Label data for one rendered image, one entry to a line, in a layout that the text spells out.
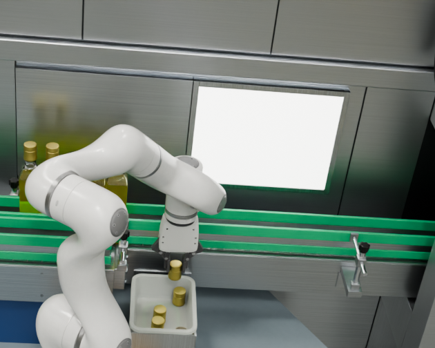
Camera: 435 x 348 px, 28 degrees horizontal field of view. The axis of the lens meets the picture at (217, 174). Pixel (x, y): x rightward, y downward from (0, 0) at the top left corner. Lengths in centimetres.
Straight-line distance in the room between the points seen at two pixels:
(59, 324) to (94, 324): 11
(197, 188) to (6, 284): 66
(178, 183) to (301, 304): 99
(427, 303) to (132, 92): 99
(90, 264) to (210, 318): 92
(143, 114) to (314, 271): 66
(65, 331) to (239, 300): 89
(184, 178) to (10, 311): 74
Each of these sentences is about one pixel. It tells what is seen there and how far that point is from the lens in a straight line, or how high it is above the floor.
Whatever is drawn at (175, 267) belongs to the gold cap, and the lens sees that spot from 228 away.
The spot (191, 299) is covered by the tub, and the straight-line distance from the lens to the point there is 233.
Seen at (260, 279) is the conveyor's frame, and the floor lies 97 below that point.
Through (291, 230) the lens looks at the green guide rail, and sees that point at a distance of 242.
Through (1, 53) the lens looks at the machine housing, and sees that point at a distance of 235.
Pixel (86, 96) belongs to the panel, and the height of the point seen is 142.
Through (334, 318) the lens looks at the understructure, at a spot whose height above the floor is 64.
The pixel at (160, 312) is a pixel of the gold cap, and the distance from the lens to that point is 232.
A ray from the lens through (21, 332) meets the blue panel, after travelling 254.
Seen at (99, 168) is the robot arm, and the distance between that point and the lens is 177.
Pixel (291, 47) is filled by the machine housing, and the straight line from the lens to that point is 235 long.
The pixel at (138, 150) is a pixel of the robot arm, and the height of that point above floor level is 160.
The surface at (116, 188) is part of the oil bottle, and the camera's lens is 234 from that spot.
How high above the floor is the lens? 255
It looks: 33 degrees down
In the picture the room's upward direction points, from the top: 7 degrees clockwise
